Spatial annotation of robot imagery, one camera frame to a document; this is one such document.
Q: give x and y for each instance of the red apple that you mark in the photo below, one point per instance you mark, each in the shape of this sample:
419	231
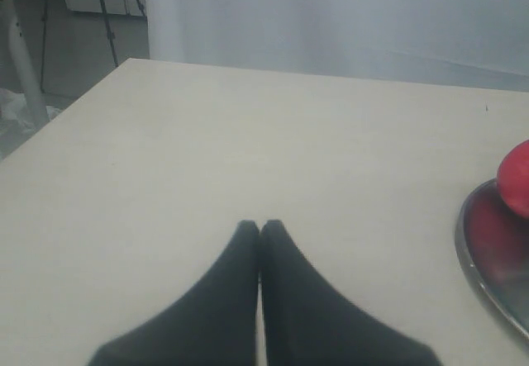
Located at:
512	179

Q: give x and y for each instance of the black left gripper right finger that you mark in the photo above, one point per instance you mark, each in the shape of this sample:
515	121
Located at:
308	322

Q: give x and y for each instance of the white table leg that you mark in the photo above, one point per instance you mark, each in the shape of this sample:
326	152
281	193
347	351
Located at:
22	60

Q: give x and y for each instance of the white backdrop curtain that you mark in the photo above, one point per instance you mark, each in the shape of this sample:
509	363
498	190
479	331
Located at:
472	43

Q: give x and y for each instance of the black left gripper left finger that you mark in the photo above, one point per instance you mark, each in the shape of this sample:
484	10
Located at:
213	323

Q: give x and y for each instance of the round stainless steel plate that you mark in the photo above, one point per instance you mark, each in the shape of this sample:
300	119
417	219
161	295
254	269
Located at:
491	243

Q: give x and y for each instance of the crumpled white plastic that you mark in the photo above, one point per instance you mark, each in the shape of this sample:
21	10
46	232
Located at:
14	108

